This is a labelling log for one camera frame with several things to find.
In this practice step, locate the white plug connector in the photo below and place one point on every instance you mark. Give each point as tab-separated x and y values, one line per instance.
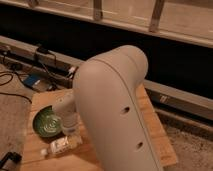
71	71

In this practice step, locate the blue box on floor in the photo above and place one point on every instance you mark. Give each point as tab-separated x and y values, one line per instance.
31	80

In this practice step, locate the green ceramic bowl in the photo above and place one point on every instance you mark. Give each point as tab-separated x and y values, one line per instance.
45	123

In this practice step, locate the black power adapter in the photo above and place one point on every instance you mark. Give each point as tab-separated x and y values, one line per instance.
42	50

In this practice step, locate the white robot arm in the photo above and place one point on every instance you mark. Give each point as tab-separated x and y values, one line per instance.
103	97

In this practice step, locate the white plastic bottle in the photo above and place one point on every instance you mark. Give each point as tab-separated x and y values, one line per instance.
62	145

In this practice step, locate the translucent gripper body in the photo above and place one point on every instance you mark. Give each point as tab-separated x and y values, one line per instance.
69	131

